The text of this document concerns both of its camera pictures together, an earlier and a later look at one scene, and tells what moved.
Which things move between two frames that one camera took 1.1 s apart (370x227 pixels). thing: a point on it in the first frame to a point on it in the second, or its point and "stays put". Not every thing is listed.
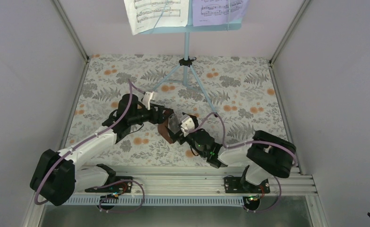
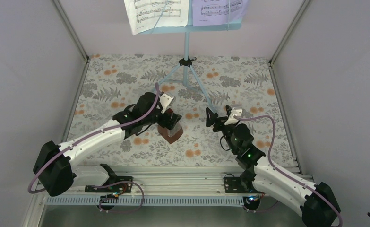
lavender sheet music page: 206,13 stays put
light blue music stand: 185,62 stays put
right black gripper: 178,135 to 219,122
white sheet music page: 144,15 stays put
